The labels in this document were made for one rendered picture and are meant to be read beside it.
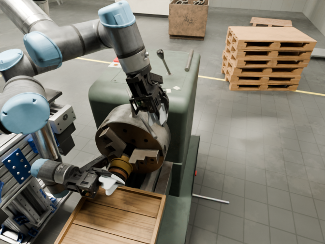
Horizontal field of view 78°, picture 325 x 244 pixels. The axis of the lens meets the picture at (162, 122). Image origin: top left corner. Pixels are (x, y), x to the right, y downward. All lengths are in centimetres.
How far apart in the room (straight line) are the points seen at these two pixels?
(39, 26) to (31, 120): 26
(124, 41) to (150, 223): 70
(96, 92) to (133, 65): 49
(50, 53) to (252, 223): 188
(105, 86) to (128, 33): 52
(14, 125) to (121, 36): 38
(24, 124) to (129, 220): 54
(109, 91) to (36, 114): 38
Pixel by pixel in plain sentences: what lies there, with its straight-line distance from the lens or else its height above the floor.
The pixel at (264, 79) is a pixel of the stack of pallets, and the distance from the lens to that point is 367.
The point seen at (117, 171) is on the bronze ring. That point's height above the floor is 111.
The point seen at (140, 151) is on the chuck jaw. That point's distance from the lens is 83.
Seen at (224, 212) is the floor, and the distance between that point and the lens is 199.
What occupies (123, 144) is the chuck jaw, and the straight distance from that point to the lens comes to 84.
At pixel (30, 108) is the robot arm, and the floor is 140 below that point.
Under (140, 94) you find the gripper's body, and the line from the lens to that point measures 54.
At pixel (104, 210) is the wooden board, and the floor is 89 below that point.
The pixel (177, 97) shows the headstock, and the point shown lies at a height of 125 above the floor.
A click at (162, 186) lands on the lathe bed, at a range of 102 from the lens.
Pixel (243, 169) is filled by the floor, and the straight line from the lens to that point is 232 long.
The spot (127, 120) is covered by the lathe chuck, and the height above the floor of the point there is 124.
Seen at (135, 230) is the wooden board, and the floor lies 89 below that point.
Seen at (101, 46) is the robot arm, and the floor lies 154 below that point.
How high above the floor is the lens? 172
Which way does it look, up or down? 40 degrees down
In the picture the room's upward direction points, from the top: straight up
